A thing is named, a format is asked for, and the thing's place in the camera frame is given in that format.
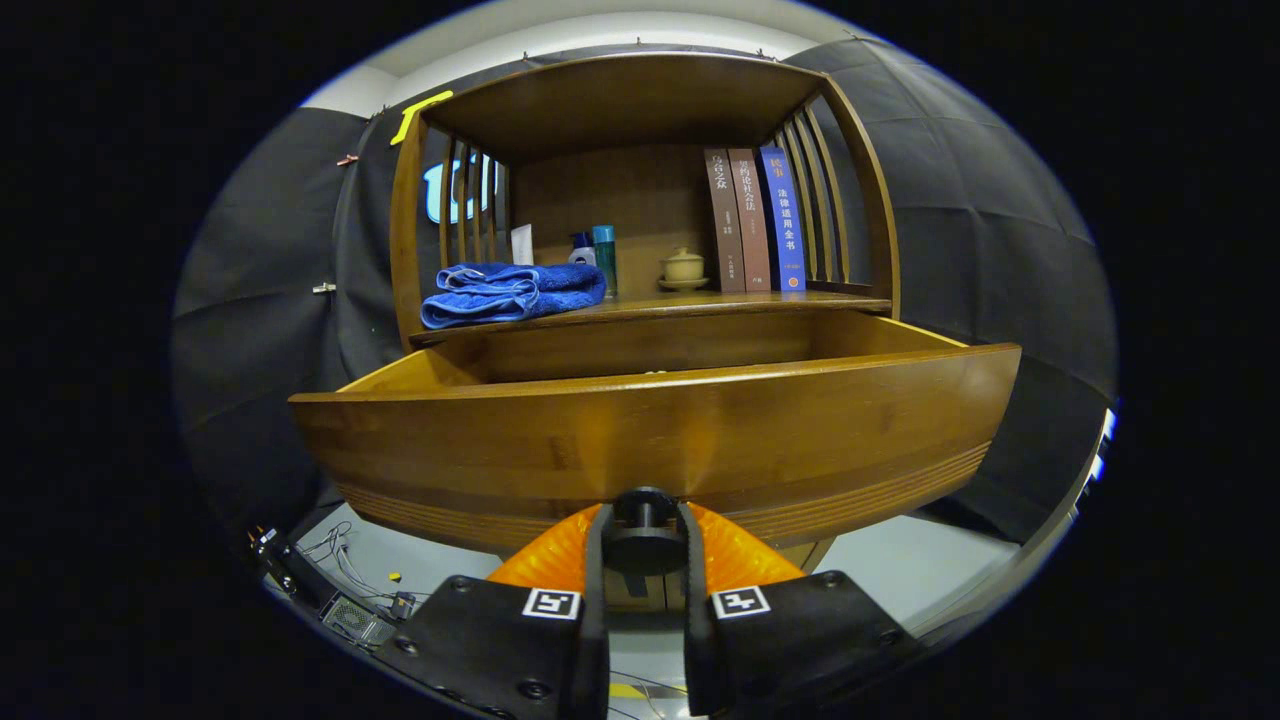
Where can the white bottle with blue cap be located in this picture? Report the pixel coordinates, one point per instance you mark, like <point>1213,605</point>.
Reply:
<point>582,255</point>

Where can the yellow floor tape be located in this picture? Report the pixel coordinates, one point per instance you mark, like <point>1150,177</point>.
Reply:
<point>626,690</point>

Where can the white tube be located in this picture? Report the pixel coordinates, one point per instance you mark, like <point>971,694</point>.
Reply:
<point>522,245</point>

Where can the blue book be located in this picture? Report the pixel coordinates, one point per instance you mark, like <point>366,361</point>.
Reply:
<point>785,230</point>

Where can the grey mesh power box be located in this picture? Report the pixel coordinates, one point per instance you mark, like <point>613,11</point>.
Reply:
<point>355,618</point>

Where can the reddish brown book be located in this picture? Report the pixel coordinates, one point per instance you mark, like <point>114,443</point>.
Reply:
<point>752,230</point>

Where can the wooden drawer with black knob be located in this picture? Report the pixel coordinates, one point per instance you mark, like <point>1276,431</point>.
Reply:
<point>650,440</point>

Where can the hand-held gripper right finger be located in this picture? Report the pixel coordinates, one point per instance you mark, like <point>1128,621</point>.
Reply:
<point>697,650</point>

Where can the teal clear bottle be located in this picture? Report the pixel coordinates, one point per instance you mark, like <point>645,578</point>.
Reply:
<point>605,260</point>

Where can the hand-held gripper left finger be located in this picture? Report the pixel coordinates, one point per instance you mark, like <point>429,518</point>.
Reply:
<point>597,640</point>

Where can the beige lidded teacup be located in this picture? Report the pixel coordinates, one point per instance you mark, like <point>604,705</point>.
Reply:
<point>684,268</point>

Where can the wooden countertop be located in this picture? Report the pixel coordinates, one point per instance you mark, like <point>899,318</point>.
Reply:
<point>720,303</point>

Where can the folded blue towel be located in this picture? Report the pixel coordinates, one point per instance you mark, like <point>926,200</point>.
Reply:
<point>520,295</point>

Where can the brown wooden cabinet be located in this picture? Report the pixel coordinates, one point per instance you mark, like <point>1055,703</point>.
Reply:
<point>620,100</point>

